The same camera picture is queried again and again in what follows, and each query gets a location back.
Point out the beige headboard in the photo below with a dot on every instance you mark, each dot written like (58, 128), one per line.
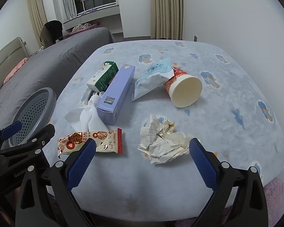
(7, 52)

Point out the green milk carton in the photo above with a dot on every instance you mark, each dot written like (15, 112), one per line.
(106, 75)

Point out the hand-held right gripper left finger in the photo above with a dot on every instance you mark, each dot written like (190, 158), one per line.
(81, 163)

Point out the desk lamp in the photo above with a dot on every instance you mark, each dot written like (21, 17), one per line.
(84, 4)

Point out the black jacket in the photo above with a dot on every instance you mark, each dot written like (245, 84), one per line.
(54, 30)

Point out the light blue printed blanket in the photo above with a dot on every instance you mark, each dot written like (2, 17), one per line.
(227, 123)

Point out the bed with grey sheet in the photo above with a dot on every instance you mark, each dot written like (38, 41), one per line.
(49, 63)

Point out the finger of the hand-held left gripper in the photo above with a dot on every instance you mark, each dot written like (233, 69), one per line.
(33, 141)
(11, 128)

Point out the pink pillow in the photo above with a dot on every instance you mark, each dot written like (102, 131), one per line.
(14, 69)

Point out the white window ledge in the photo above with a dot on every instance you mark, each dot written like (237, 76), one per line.
(108, 21)

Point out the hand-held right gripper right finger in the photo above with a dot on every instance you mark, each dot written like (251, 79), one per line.
(203, 165)

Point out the white blue packet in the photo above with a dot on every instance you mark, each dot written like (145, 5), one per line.
(118, 92)

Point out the white tissue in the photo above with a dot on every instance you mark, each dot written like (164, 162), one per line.
(85, 118)
(158, 141)

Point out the beige curtain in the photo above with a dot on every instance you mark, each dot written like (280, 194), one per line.
(36, 14)
(166, 9)

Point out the white sheer curtain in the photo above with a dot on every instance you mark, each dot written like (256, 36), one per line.
(66, 0)

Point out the grey perforated plastic bin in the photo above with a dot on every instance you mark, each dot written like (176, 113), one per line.
(33, 113)

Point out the beige chair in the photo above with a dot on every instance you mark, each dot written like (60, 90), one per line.
(43, 36)

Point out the red and white paper cup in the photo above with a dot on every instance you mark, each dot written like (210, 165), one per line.
(187, 92)

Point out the pink table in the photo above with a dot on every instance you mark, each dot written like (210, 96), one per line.
(71, 32)

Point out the light blue wet wipes packet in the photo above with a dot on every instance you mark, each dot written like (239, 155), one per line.
(151, 78)

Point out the beige cloth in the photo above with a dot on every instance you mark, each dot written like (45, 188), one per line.
(80, 26)

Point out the red and cream snack wrapper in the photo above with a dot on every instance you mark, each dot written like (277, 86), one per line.
(104, 141)

